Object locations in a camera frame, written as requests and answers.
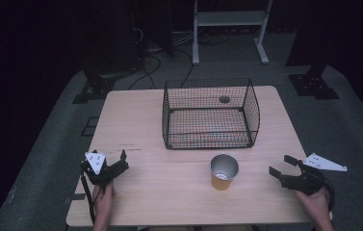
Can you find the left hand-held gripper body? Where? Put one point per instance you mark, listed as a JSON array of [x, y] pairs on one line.
[[96, 162]]

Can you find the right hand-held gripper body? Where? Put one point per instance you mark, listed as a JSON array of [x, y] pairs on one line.
[[307, 181]]

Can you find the orange paper cup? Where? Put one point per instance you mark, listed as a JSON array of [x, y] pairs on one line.
[[224, 173]]

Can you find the person's right hand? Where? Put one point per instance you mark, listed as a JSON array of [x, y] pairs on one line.
[[314, 202]]

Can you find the person's left hand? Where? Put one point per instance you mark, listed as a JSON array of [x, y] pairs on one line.
[[104, 197]]

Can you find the dark round table grommet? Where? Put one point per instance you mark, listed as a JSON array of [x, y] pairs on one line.
[[224, 99]]

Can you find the black stand with base plate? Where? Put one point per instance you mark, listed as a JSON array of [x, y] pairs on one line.
[[313, 84], [95, 87]]

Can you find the white metal stand frame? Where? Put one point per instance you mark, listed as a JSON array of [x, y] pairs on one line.
[[230, 18]]

